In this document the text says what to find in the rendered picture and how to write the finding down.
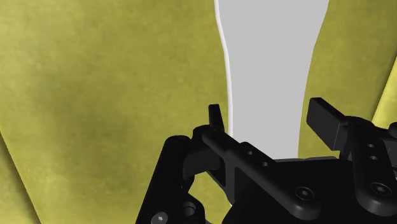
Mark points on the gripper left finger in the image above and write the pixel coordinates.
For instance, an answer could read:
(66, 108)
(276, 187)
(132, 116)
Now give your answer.
(173, 173)

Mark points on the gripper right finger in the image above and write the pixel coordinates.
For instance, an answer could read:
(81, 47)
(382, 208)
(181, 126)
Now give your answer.
(366, 173)

